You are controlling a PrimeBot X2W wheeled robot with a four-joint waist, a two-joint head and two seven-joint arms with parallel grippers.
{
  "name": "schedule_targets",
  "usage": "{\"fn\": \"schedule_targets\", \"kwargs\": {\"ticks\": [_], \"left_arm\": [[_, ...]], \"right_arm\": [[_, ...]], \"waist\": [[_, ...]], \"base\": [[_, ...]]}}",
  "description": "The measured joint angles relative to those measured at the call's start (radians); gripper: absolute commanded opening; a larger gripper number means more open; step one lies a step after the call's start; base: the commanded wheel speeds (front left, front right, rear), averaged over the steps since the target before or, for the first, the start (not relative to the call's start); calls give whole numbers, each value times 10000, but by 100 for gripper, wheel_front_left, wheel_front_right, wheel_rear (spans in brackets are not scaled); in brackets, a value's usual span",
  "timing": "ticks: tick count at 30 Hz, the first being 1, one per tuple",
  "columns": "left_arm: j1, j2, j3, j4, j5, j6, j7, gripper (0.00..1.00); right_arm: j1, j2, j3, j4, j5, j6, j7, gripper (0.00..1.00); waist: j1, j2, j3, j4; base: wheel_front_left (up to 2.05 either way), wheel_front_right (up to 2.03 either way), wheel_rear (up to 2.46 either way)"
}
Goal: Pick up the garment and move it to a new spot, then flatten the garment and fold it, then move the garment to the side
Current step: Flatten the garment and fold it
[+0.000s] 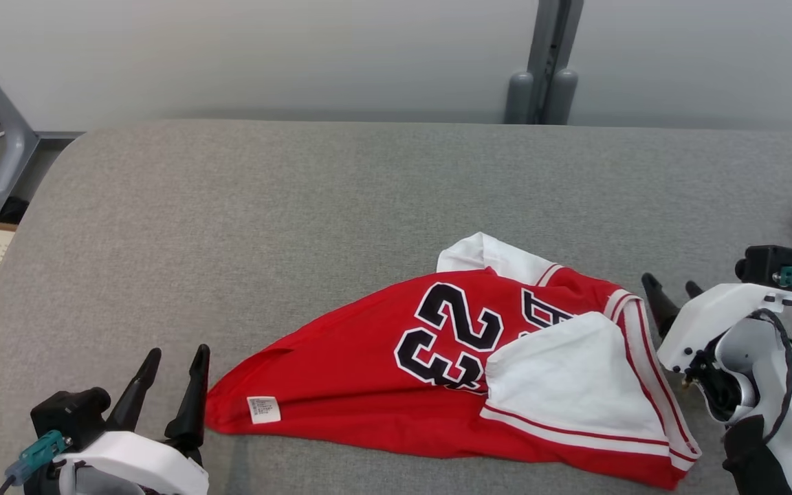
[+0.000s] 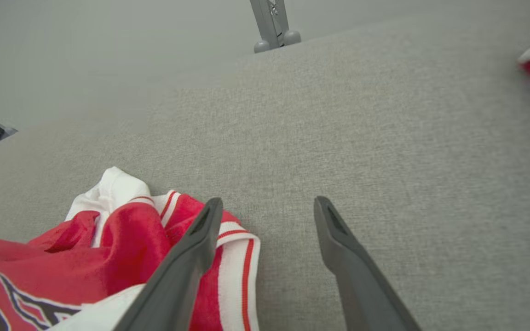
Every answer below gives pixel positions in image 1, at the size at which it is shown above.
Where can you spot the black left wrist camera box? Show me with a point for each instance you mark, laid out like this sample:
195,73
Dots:
69,416

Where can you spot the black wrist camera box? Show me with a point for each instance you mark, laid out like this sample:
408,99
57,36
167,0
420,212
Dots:
764,261
69,416

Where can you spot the teal left camera connector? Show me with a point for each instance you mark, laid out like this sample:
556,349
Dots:
38,454

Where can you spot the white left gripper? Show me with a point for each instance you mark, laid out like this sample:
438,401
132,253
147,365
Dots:
141,460

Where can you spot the black frame foot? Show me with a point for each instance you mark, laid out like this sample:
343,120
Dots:
14,212

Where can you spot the red number 23 jersey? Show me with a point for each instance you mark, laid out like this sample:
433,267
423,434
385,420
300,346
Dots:
355,364

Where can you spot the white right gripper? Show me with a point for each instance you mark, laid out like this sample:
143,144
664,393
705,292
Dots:
712,313

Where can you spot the grey cylinder post foot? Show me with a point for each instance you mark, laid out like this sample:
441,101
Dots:
562,100
520,100

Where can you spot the grey vertical wall post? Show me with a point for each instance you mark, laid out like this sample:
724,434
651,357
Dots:
546,41

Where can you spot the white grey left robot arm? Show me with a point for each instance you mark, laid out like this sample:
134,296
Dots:
104,487

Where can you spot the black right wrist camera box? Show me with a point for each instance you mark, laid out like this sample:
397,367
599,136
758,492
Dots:
764,261

